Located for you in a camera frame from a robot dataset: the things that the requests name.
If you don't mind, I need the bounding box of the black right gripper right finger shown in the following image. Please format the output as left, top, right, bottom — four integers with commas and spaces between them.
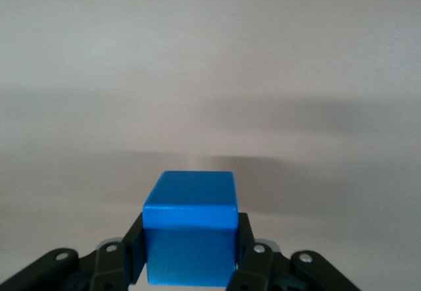
226, 211, 359, 291

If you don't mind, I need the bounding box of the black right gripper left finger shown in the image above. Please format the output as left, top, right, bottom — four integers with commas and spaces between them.
0, 211, 148, 291

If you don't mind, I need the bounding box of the blue wooden cube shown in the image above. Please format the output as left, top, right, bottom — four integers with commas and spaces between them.
142, 171, 238, 287

